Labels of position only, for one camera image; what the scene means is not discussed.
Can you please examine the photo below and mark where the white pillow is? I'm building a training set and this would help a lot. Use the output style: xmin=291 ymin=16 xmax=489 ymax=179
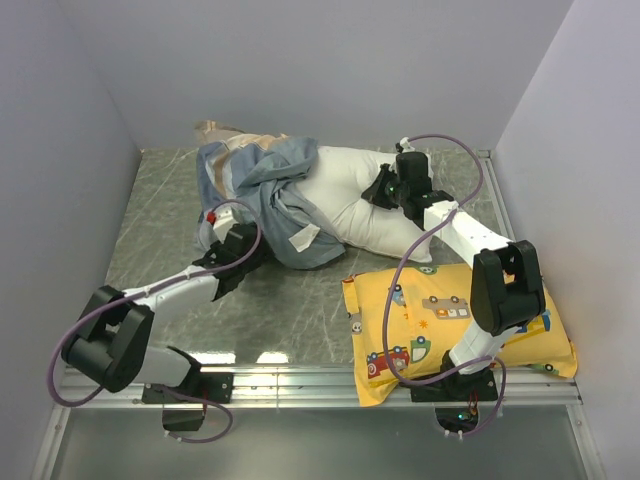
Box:
xmin=296 ymin=146 xmax=423 ymax=258

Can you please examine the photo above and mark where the blue plaid pillowcase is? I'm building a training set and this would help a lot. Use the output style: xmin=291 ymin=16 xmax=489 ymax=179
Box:
xmin=195 ymin=120 xmax=346 ymax=270

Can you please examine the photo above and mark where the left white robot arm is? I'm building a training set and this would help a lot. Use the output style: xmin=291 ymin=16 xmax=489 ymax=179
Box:
xmin=58 ymin=223 xmax=269 ymax=402

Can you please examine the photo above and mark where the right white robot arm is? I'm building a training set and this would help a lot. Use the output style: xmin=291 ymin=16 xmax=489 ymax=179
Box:
xmin=361 ymin=151 xmax=546 ymax=400

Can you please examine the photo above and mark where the yellow cartoon vehicle pillow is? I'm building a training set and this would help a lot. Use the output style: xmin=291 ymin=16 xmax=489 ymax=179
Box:
xmin=342 ymin=264 xmax=578 ymax=407

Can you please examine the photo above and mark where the black box under left base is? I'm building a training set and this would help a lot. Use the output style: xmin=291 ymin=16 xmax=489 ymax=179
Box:
xmin=161 ymin=409 xmax=205 ymax=433

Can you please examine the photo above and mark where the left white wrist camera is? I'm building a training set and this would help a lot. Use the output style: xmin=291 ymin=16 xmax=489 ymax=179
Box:
xmin=204 ymin=207 xmax=240 ymax=242

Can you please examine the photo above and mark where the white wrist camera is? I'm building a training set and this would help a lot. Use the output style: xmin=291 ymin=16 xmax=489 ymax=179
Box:
xmin=395 ymin=137 xmax=416 ymax=154
xmin=204 ymin=207 xmax=240 ymax=242

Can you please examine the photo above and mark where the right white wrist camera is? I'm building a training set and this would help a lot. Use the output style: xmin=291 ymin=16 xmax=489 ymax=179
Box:
xmin=395 ymin=137 xmax=416 ymax=154

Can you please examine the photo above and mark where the aluminium right side rail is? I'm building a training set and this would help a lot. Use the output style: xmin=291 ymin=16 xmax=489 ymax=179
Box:
xmin=478 ymin=150 xmax=515 ymax=239

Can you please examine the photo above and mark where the aluminium rail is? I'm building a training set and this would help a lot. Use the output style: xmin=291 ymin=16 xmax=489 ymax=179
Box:
xmin=58 ymin=364 xmax=582 ymax=409
xmin=478 ymin=150 xmax=515 ymax=239

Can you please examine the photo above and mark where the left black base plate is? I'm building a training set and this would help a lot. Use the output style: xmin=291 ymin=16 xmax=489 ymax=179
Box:
xmin=141 ymin=372 xmax=234 ymax=404

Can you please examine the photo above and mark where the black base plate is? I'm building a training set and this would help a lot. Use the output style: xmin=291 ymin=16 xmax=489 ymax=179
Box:
xmin=409 ymin=368 xmax=498 ymax=403
xmin=141 ymin=372 xmax=234 ymax=404

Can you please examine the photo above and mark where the aluminium front rail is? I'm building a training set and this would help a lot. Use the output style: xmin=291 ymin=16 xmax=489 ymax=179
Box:
xmin=58 ymin=364 xmax=582 ymax=409

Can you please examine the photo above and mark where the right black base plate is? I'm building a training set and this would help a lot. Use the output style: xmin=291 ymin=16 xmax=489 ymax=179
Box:
xmin=409 ymin=368 xmax=498 ymax=403

